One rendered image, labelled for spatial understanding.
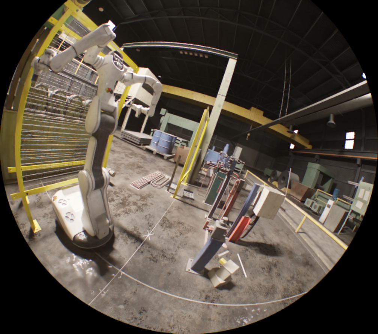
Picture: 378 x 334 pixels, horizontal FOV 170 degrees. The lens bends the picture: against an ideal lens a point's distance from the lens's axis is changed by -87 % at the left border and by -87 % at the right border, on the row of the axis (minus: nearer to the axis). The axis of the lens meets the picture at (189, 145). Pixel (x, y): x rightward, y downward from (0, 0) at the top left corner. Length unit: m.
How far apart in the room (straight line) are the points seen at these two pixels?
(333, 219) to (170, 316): 5.63
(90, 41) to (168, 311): 1.68
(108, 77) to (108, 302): 1.63
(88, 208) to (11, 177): 1.56
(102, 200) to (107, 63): 1.04
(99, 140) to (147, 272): 1.18
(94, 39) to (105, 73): 0.42
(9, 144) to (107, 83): 1.62
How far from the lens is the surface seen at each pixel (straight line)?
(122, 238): 1.55
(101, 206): 1.15
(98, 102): 0.87
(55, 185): 1.44
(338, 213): 5.94
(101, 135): 0.89
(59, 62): 0.63
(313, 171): 11.20
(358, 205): 5.93
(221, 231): 1.09
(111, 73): 1.00
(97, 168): 1.00
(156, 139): 6.04
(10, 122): 2.05
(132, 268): 1.37
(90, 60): 0.97
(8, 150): 2.15
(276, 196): 1.81
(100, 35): 0.68
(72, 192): 1.56
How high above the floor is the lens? 1.23
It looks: 3 degrees down
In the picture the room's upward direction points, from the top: 20 degrees clockwise
